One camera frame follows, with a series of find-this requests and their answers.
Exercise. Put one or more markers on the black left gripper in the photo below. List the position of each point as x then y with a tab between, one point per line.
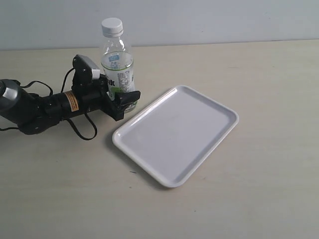
94	96

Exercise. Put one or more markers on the clear plastic drink bottle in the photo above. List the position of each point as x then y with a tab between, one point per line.
117	62

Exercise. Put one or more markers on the white bottle cap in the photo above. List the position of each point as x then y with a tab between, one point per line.
112	27

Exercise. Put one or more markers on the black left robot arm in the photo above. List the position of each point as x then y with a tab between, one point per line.
33	114

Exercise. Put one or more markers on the white rectangular plastic tray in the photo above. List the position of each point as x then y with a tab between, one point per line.
172	137

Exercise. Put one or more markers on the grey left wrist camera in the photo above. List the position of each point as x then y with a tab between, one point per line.
85	70

